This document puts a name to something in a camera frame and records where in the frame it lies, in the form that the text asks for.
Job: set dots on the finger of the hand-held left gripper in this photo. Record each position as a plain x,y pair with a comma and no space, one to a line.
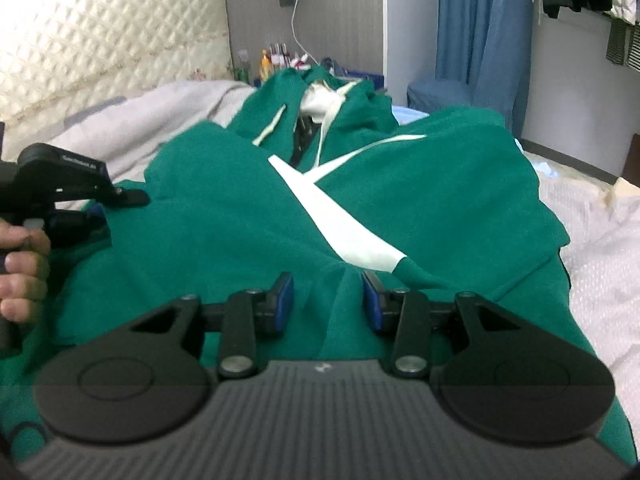
95,215
130,199

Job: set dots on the beige pillow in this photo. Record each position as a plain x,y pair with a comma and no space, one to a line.
625,190

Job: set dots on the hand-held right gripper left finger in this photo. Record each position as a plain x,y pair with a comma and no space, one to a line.
286,300

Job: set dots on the person's left hand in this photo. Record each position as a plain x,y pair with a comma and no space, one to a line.
25,270

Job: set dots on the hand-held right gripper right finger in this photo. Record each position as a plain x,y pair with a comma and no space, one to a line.
370,300

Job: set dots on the striped hanging garment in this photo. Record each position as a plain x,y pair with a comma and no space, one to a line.
617,42

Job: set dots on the grey wooden cabinet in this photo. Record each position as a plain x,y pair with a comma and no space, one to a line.
340,10

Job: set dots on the grey blanket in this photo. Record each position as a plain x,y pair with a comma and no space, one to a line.
165,105

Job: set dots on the cluster of toiletry bottles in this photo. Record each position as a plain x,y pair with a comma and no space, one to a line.
265,65

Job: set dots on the cream quilted headboard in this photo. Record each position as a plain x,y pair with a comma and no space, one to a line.
100,25

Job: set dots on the green hoodie with white print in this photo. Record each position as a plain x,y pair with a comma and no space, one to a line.
225,220

